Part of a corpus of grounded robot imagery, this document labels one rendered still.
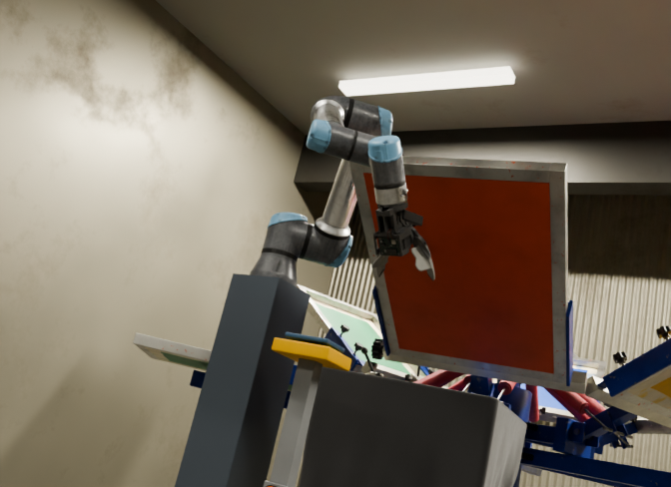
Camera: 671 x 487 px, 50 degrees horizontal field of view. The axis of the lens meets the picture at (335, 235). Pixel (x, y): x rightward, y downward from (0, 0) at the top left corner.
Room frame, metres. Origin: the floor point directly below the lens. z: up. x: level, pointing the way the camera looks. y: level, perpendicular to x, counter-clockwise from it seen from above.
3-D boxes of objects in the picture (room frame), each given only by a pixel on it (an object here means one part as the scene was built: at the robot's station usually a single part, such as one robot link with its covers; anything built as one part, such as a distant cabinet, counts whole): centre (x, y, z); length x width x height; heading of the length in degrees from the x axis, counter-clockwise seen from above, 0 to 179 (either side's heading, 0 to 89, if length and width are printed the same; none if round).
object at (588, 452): (2.92, -0.82, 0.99); 0.82 x 0.79 x 0.12; 154
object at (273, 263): (2.19, 0.16, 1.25); 0.15 x 0.15 x 0.10
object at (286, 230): (2.19, 0.15, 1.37); 0.13 x 0.12 x 0.14; 98
